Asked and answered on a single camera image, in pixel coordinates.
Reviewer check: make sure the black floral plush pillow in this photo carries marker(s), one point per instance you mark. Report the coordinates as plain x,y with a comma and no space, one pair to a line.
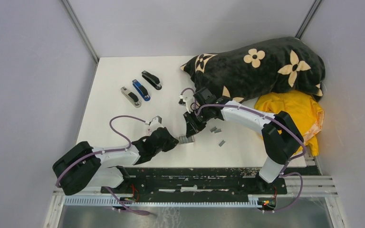
277,65

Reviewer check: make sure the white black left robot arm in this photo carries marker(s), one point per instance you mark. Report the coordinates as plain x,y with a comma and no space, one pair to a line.
85,166

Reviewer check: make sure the black stapler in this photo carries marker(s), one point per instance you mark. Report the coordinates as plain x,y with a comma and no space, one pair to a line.
152,80

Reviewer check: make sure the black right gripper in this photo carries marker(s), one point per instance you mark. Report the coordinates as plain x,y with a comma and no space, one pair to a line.
192,128

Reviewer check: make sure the yellow crumpled cloth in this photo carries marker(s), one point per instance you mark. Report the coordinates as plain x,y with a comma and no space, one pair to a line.
306,113

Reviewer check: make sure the beige stapler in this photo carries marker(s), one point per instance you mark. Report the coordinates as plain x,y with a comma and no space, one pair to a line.
131,97

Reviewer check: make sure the staple box with staples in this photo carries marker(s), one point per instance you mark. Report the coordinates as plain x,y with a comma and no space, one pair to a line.
184,139

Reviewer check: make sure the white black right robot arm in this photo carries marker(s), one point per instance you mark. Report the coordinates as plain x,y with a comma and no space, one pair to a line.
280,135

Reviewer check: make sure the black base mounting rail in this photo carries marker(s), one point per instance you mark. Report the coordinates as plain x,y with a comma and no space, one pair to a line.
195,184

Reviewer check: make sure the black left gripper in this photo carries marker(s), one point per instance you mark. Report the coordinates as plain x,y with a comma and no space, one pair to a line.
172,141

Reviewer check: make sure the blue stapler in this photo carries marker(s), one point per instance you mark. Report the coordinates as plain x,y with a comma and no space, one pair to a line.
141,90

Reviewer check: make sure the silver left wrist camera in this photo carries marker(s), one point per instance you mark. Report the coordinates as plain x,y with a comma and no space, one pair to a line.
153,125

